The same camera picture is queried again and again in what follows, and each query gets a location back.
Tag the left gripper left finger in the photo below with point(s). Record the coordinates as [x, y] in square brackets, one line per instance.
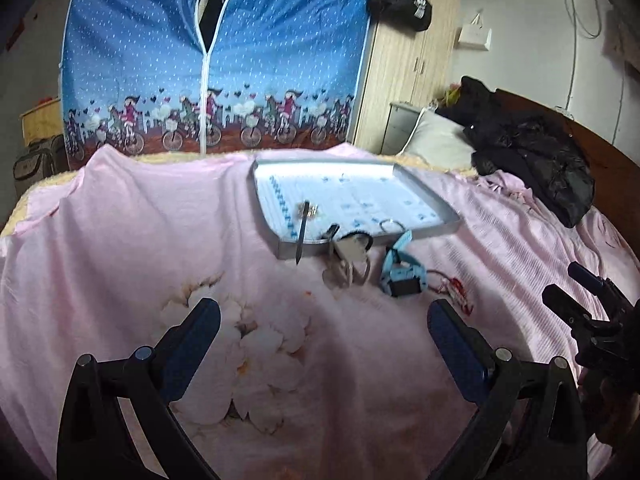
[94, 441]

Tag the dark suitcase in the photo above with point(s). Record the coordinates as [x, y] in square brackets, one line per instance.
[41, 160]

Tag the blue fabric wardrobe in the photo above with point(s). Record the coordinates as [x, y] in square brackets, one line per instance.
[209, 76]

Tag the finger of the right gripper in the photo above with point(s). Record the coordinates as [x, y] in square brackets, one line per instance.
[565, 307]
[610, 296]

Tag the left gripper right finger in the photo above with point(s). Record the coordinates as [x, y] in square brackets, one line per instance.
[528, 423]

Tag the wooden headboard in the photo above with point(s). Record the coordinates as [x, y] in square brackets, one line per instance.
[617, 193]

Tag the silver tray with grid sheet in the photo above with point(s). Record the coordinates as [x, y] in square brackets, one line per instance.
[354, 193]

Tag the blue kids smartwatch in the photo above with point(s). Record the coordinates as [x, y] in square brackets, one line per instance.
[402, 274]

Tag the white paper bag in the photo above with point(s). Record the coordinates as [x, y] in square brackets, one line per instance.
[475, 35]

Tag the black jacket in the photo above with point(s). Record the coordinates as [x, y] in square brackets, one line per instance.
[527, 142]

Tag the grey bedside cabinet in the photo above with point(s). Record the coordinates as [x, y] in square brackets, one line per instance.
[401, 121]

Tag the small wooden cabinet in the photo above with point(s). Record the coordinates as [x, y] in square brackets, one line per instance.
[42, 122]

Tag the pink bed sheet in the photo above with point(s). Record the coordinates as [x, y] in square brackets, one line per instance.
[304, 380]

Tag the beige hair claw clip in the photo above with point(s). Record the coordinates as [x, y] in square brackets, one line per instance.
[348, 262]

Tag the wooden wardrobe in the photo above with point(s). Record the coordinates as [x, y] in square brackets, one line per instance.
[401, 66]

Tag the black duffel bag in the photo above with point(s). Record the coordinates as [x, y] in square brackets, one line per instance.
[415, 15]

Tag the white pillow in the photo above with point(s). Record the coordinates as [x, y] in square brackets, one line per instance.
[439, 142]

